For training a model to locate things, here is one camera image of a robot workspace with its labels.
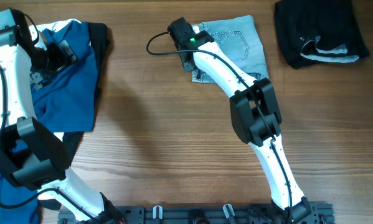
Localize light blue denim shorts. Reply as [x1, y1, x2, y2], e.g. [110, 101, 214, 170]
[192, 15, 269, 80]

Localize folded black clothes stack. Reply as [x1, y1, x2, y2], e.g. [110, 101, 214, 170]
[274, 0, 370, 69]

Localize dark blue t-shirt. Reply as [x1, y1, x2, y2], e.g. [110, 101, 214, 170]
[0, 19, 110, 223]

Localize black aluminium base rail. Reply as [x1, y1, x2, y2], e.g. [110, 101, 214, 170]
[57, 202, 336, 224]

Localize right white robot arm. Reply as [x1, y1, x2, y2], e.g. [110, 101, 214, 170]
[168, 17, 311, 223]

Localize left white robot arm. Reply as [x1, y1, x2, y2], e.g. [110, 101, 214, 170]
[0, 8, 125, 223]

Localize black garment under pile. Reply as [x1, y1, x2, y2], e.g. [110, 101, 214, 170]
[38, 22, 111, 211]

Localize white garment under pile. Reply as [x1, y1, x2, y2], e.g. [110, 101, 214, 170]
[29, 19, 82, 40]

